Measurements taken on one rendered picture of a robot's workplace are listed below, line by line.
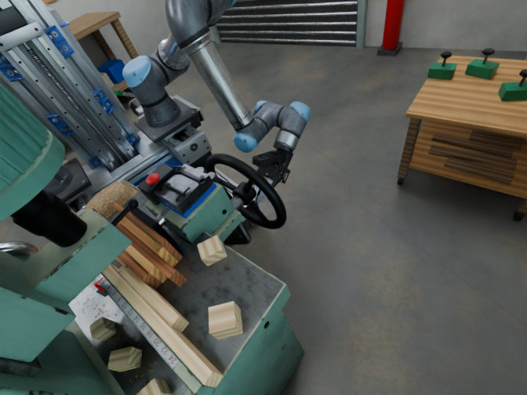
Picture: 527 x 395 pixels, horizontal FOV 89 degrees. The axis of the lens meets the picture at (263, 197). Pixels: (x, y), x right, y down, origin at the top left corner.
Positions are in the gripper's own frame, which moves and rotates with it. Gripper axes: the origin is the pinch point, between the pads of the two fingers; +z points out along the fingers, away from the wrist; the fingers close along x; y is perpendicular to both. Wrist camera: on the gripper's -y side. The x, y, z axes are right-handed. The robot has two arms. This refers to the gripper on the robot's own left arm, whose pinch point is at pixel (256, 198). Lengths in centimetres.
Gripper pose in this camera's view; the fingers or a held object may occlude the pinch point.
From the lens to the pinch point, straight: 90.7
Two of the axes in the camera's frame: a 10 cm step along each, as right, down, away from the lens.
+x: -7.7, -3.6, 5.2
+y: 4.8, 1.9, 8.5
